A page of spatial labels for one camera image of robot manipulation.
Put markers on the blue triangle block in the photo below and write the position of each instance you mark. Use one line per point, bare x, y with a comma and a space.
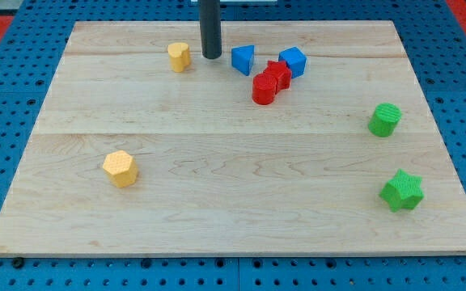
242, 58

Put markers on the wooden board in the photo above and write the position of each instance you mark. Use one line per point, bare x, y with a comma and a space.
218, 174

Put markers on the green star block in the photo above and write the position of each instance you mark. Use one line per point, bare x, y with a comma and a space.
402, 191

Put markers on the yellow heart block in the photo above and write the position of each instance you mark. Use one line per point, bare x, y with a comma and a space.
179, 56

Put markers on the yellow hexagon block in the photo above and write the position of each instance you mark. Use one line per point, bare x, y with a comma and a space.
120, 168

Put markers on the blue cube block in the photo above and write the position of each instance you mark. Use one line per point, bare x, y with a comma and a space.
295, 59

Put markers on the red star block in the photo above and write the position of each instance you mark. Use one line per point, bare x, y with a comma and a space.
282, 74

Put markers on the red cylinder block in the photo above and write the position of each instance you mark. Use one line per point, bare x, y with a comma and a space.
264, 88

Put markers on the green cylinder block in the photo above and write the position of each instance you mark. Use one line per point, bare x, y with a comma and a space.
384, 120

